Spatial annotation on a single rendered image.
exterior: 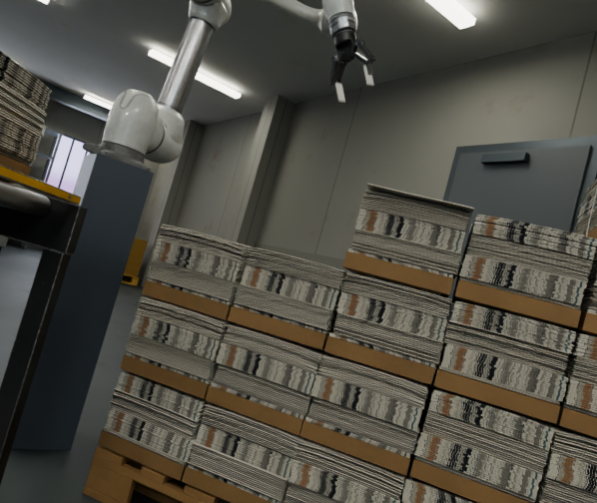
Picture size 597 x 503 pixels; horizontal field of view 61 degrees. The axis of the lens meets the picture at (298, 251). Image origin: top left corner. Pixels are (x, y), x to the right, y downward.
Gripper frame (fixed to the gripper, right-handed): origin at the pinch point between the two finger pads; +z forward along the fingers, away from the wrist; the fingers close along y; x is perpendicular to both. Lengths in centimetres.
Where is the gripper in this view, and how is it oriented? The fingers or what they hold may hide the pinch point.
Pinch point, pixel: (354, 91)
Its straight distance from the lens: 184.0
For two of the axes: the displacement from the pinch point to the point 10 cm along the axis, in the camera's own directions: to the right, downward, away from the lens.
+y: 6.4, -1.8, -7.5
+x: 7.5, -0.8, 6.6
